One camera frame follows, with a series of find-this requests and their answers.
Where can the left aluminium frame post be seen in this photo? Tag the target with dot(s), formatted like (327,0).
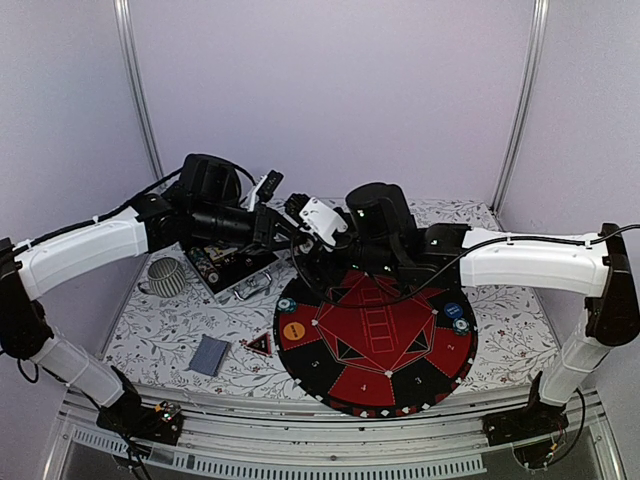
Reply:
(124,25)

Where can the row of poker chips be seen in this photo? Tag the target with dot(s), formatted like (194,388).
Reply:
(204,265)

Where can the blue small blind button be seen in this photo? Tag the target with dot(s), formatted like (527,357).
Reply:
(453,311)

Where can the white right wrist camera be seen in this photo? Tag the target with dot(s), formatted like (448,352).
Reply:
(316,218)

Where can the boxed playing card deck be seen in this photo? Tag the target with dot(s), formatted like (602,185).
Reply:
(216,253)

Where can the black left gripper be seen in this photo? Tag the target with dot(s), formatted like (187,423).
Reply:
(267,223)

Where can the black triangular all-in button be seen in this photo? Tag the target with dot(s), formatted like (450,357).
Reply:
(260,345)

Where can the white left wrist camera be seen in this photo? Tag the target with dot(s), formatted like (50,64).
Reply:
(263,191)

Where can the right aluminium frame post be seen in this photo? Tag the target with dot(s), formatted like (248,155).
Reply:
(531,67)

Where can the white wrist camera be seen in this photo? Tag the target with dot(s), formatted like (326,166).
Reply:
(316,218)
(263,191)

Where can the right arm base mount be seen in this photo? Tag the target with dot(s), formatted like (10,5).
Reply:
(537,426)

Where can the striped grey cup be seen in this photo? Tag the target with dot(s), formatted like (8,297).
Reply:
(165,279)

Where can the aluminium poker chip case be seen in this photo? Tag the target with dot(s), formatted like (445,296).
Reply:
(242,276)

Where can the orange big blind button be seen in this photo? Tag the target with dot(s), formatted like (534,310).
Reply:
(294,331)

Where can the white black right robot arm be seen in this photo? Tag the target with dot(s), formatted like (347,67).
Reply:
(379,235)

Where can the green fifty poker chip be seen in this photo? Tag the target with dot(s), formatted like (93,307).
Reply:
(461,326)

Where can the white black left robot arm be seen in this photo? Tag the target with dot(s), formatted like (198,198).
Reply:
(202,200)

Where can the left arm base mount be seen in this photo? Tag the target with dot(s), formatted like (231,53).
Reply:
(128,417)

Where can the round red black poker mat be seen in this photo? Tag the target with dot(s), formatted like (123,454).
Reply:
(368,354)

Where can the aluminium frame post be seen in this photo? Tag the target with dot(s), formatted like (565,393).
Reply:
(531,67)
(124,25)

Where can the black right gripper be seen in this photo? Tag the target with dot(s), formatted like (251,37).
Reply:
(317,264)

